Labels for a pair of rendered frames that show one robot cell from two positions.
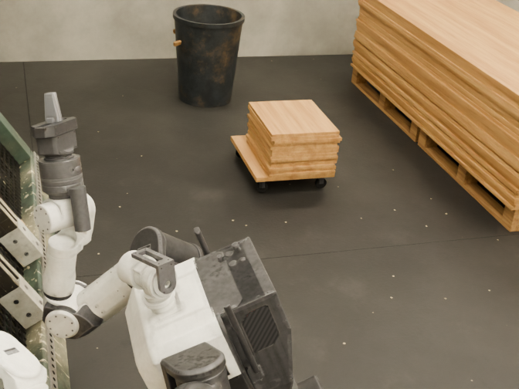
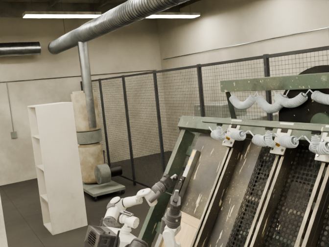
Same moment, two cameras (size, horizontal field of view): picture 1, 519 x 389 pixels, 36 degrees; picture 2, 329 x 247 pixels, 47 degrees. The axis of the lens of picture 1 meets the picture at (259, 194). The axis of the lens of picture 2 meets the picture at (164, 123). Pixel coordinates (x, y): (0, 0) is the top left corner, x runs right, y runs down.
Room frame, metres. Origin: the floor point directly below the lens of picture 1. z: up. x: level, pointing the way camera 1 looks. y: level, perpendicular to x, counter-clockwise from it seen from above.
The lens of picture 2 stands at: (3.53, 0.02, 2.25)
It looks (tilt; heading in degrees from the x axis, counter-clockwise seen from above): 6 degrees down; 169
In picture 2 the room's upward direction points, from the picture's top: 6 degrees counter-clockwise
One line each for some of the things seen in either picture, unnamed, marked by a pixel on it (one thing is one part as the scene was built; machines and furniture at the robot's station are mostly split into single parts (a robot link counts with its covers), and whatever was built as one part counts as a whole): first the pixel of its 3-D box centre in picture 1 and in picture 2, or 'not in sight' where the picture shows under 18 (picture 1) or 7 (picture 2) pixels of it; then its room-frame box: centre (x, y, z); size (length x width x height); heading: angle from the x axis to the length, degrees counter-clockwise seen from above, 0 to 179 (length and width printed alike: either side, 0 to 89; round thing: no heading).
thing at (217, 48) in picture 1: (205, 56); not in sight; (5.73, 0.49, 0.33); 0.54 x 0.54 x 0.65
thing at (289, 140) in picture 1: (283, 143); not in sight; (4.56, -0.12, 0.20); 0.61 x 0.51 x 0.40; 19
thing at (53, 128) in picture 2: not in sight; (57, 165); (-2.90, -0.55, 1.03); 0.60 x 0.58 x 2.05; 19
